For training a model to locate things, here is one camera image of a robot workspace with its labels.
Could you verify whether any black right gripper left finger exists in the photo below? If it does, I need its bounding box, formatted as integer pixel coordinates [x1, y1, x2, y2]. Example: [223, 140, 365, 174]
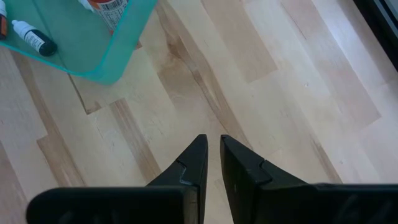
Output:
[26, 134, 208, 224]

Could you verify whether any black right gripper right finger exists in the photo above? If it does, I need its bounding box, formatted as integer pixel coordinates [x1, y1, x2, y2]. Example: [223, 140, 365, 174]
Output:
[220, 134, 398, 224]

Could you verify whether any large orange food colouring bottle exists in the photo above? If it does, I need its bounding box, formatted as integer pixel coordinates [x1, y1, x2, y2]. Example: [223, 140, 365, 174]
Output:
[77, 0, 130, 34]

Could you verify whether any small dark red dropper bottle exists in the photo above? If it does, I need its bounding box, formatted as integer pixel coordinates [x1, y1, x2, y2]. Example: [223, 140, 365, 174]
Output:
[0, 0, 8, 40]

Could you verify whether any teal translucent plastic bin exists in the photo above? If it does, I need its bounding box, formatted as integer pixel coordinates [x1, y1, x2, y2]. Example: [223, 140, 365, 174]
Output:
[0, 0, 159, 86]

